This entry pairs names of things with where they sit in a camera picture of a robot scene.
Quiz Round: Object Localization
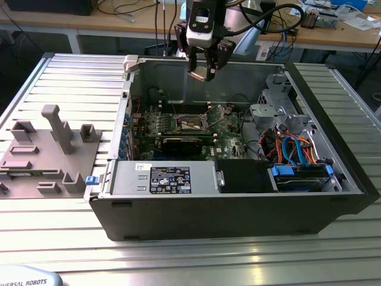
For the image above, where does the blue disk wire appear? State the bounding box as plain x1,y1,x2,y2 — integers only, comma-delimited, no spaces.
281,135,298,166
293,138,308,167

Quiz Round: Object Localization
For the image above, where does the pale blue teach pendant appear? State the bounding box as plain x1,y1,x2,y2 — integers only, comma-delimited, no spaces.
0,265,64,286

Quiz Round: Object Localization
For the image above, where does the silver CPU plate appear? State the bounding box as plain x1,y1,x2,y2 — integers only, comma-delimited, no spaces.
187,65,213,82

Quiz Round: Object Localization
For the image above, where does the black PC case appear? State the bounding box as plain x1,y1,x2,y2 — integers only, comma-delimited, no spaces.
88,55,381,242

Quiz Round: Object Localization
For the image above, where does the grey electronic device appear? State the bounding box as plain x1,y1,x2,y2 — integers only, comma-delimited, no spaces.
317,11,340,29

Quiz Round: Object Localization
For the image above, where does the metal cooler heatsink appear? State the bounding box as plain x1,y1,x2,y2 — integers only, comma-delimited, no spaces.
300,8,321,29

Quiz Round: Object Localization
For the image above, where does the thin black wire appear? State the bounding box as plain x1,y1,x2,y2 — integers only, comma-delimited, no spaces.
227,93,254,110

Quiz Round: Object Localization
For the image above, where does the grey plastic parts rack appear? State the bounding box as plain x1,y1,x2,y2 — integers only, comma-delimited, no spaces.
0,104,104,200

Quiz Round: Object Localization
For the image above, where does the orange wire bundle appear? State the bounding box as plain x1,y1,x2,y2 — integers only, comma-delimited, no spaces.
266,133,319,165

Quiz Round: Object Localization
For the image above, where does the green motherboard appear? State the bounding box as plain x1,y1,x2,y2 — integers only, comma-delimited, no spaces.
130,102,260,161

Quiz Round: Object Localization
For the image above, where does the blue cardboard box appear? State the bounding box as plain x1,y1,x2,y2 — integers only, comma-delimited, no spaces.
330,0,367,11

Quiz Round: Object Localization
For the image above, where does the black graphics card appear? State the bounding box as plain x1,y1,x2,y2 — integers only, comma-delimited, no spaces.
139,133,217,156

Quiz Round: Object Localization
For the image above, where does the CPU socket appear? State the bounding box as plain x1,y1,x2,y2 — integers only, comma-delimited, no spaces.
175,113,209,133

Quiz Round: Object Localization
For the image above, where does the black plastic shroud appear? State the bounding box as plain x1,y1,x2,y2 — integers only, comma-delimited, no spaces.
216,159,279,194

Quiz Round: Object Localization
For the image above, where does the hard disk in blue carrier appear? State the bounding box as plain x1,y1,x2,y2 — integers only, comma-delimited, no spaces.
267,163,334,193

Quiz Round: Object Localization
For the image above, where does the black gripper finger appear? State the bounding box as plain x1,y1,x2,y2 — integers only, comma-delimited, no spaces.
204,39,238,82
174,22,198,73

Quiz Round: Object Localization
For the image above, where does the black equipment box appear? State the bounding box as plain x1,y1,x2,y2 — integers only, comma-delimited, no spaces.
5,0,96,16

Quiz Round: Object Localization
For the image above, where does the grey power supply unit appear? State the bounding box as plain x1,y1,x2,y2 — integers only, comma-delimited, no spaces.
111,160,220,196

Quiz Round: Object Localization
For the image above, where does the wooden desk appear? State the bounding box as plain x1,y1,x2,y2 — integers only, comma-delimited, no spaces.
0,0,381,54

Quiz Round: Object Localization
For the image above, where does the black hanging cable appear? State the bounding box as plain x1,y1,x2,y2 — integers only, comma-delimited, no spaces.
153,0,160,56

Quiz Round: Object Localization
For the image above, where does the grey metal drive cage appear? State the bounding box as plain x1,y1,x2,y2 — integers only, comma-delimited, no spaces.
249,103,288,129

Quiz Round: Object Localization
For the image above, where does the thick black camera cable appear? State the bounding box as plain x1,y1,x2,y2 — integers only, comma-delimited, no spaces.
224,4,305,36

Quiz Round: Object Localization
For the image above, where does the large white wrist camera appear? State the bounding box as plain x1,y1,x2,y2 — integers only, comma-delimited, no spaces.
186,0,216,48

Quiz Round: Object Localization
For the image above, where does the pale grey case latch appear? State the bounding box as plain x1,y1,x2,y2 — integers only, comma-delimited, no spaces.
123,55,140,74

